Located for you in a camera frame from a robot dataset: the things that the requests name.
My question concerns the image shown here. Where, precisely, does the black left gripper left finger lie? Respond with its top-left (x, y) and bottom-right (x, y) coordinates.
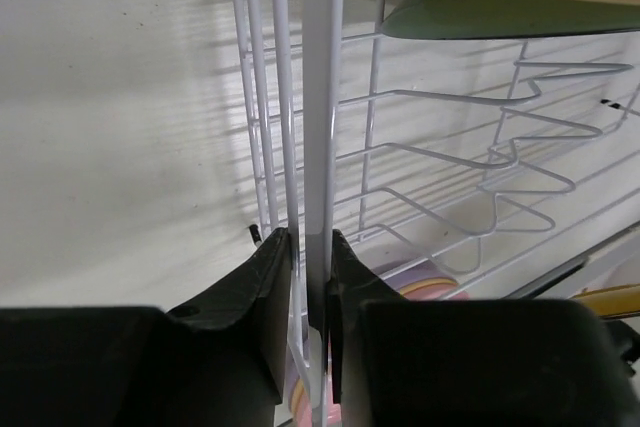
top-left (1, 228), bottom-right (291, 426)

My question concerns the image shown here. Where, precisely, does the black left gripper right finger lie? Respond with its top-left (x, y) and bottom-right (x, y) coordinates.
top-left (329, 232), bottom-right (635, 426)

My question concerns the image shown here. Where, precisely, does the amber patterned small plate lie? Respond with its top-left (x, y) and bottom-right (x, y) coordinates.
top-left (573, 284), bottom-right (640, 319)

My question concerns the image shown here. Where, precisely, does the yellow plate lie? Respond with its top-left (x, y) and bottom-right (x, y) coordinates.
top-left (284, 271), bottom-right (458, 426)

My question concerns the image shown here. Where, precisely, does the clear wire dish rack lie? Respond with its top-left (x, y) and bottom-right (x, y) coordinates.
top-left (232, 0), bottom-right (639, 426)

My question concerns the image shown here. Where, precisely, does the dark green plate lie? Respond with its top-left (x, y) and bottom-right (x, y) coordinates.
top-left (380, 0), bottom-right (639, 40)

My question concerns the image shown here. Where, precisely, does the purple plate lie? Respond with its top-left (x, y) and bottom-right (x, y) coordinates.
top-left (385, 261), bottom-right (458, 300)

